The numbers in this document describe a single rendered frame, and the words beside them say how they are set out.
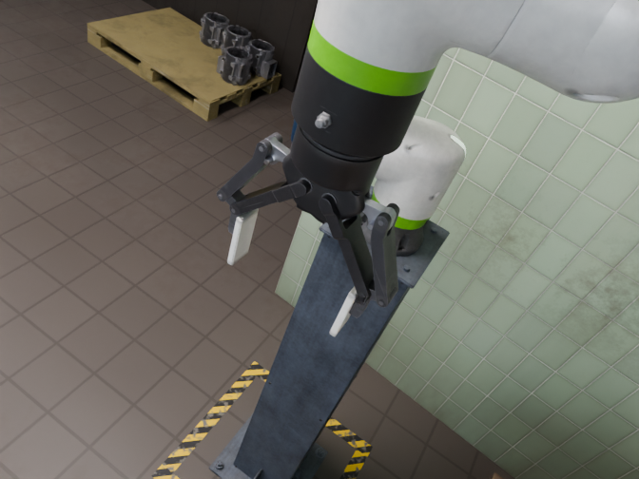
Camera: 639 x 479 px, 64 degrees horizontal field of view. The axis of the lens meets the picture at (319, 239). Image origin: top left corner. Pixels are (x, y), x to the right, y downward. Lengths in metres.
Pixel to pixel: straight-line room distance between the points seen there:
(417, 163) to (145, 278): 1.73
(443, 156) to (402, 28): 0.60
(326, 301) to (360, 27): 0.87
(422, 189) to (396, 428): 1.48
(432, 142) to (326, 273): 0.37
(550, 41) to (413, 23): 0.08
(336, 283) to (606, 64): 0.84
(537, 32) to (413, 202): 0.66
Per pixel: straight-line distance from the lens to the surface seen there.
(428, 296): 1.97
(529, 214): 1.67
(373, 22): 0.33
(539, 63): 0.34
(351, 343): 1.19
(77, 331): 2.27
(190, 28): 4.27
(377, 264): 0.45
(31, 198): 2.81
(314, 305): 1.17
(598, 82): 0.35
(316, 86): 0.37
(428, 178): 0.93
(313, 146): 0.39
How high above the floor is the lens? 1.86
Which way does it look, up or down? 42 degrees down
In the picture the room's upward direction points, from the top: 21 degrees clockwise
